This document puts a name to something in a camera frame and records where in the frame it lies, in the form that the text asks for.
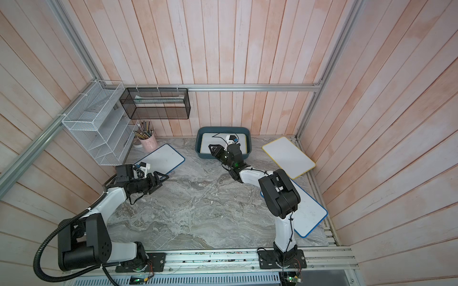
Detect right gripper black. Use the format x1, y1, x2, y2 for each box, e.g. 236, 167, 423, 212
209, 144, 236, 172

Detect yellow whiteboard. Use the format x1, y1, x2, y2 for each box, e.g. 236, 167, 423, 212
199, 133, 249, 154
262, 137, 316, 179

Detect blue whiteboard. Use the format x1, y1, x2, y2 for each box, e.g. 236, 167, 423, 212
255, 176, 328, 245
134, 144, 185, 174

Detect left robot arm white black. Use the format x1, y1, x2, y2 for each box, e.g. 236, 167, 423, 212
57, 163, 169, 272

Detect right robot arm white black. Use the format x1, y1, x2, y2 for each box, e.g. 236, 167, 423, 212
208, 143, 301, 266

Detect teal plastic storage box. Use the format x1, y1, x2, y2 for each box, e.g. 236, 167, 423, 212
195, 126, 252, 160

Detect pink pencil cup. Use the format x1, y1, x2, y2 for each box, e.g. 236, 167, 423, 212
135, 120, 159, 153

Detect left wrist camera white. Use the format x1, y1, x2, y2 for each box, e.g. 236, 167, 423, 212
135, 162, 151, 178

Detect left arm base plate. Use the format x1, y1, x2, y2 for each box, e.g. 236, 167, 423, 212
115, 253, 167, 274

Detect black mesh wall basket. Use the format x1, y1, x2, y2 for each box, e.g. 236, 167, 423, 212
120, 87, 191, 120

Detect white wire mesh shelf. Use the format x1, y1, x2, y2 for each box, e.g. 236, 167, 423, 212
62, 81, 135, 166

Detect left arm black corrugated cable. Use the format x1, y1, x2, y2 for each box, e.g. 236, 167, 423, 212
33, 174, 119, 286

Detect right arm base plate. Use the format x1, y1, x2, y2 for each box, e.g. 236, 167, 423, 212
256, 247, 307, 270

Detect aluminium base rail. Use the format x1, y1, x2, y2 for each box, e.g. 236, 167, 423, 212
60, 246, 360, 278

